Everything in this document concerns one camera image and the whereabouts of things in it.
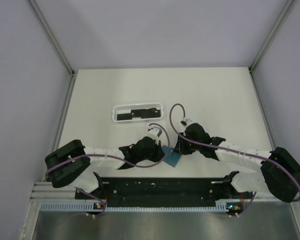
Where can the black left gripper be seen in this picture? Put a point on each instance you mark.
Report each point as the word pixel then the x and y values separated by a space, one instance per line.
pixel 159 154

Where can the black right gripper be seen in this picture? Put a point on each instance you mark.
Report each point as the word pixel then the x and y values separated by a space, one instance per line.
pixel 180 148

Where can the blue leather card holder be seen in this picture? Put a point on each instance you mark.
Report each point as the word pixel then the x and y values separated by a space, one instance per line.
pixel 172 158

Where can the black card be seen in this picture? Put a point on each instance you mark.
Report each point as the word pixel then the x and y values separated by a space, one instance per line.
pixel 146 113
pixel 124 116

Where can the white plastic basket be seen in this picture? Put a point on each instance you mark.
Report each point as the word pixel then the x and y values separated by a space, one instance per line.
pixel 126 108

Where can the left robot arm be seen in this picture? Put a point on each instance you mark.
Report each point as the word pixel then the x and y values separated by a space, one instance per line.
pixel 77 165

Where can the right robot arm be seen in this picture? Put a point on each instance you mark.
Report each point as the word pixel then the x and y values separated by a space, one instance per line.
pixel 275 172

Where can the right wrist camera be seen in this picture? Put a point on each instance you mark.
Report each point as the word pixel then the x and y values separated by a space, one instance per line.
pixel 186 121

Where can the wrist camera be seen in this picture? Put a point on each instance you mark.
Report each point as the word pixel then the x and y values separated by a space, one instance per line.
pixel 154 132
pixel 186 121

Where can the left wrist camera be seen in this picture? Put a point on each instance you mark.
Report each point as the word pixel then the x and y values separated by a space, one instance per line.
pixel 154 132

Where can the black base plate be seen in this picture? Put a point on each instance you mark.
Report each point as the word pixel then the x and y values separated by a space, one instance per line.
pixel 155 192

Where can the grey slotted cable duct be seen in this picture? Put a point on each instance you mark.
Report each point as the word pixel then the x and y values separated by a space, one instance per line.
pixel 94 207

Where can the right aluminium frame post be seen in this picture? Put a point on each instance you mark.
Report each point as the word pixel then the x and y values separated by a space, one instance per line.
pixel 284 13

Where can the aluminium frame post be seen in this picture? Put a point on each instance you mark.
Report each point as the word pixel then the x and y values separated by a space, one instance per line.
pixel 284 13
pixel 50 36

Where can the aluminium front rail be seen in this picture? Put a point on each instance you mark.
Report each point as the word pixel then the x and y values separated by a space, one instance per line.
pixel 44 191

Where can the left aluminium frame post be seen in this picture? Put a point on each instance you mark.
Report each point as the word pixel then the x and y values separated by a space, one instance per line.
pixel 50 36

